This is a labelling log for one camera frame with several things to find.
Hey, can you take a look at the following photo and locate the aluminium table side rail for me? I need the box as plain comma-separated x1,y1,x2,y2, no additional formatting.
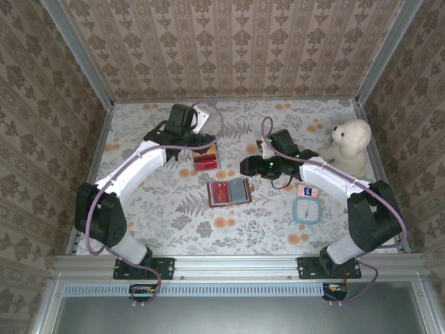
65,104,115,255
354,100,412,254

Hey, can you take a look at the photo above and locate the right gripper thin black cable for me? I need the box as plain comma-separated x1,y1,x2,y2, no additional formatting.
270,173,293,190

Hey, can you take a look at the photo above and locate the aluminium table back rail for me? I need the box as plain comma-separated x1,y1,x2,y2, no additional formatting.
111,98,359,104

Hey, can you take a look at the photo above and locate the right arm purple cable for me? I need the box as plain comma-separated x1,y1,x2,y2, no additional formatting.
261,116,410,308

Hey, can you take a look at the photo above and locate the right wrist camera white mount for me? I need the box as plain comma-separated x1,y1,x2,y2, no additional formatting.
255,137,275,157

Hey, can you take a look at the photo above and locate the red credit card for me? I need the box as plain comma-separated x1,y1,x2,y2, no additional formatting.
210,182,229,205

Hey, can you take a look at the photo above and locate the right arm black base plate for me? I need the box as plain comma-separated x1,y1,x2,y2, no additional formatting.
297,256,362,280

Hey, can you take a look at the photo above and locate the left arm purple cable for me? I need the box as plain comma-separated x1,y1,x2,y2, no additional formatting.
85,100,225,308

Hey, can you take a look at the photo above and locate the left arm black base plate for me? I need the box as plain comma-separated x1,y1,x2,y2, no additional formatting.
113,256,176,280

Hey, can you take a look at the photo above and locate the red yellow card box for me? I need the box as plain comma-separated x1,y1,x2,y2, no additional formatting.
193,154,220,171

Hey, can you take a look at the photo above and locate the white plush bear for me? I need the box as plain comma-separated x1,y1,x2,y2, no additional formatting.
318,119,372,178

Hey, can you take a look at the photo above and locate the black connector board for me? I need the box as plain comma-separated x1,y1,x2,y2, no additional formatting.
322,282,348,302
129,283,157,303

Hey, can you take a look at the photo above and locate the grey metal panel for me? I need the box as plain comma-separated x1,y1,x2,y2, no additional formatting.
33,274,445,334

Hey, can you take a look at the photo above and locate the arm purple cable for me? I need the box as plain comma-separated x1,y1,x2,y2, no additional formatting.
261,116,410,308
85,100,225,308

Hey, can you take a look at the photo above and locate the grey credit card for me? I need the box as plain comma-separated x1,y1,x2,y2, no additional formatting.
229,178,249,203

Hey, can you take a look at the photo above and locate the aluminium mounting rail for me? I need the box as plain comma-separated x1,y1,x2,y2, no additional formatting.
51,253,427,282

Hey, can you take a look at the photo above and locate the small pink card packet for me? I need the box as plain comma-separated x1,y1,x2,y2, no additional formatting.
297,183,319,200

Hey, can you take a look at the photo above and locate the aluminium frame post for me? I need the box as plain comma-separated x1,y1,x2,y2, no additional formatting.
355,0,425,105
41,0,115,109

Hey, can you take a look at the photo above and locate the grey slotted cable duct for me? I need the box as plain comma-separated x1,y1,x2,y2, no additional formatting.
64,282,330,297

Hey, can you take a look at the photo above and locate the brown leather card holder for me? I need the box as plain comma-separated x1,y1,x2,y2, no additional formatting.
207,177,252,209

